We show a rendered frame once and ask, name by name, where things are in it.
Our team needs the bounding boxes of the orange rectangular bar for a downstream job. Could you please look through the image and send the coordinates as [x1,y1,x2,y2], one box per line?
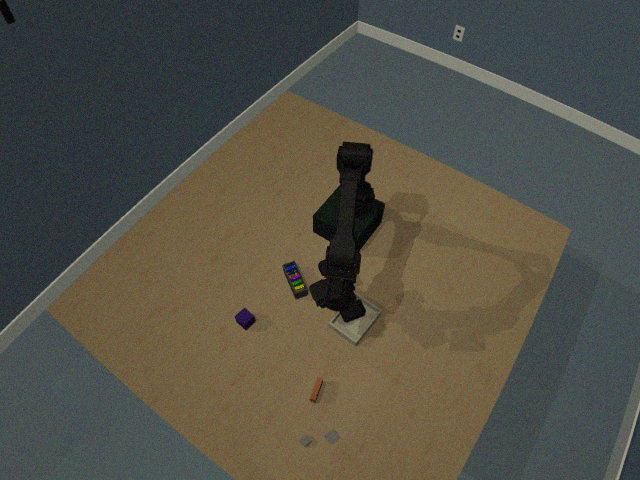
[310,377,323,403]

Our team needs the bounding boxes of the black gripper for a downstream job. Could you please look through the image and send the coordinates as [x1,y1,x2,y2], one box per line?
[318,260,366,322]

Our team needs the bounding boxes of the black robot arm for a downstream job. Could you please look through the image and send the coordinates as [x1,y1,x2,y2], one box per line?
[309,142,375,312]

